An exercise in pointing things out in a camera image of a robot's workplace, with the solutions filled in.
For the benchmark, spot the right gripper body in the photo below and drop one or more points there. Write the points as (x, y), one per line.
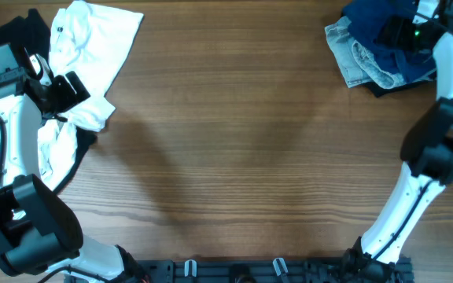
(393, 33)

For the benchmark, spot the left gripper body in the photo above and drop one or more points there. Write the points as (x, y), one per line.
(62, 95)

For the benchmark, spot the blue polo shirt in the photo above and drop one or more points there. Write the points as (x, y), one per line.
(367, 19)

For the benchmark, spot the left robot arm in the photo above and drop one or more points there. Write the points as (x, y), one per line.
(39, 234)

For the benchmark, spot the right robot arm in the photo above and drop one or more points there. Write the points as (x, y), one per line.
(427, 169)

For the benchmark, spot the white t-shirt with black print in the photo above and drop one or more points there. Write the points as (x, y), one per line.
(93, 41)

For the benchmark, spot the light blue denim shorts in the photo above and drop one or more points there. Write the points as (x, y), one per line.
(356, 63)

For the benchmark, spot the black garment under shorts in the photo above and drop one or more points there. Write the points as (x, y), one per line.
(378, 92)

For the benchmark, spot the black garment on left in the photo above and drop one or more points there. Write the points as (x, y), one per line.
(49, 148)

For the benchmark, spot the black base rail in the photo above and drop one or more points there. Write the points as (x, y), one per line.
(276, 270)

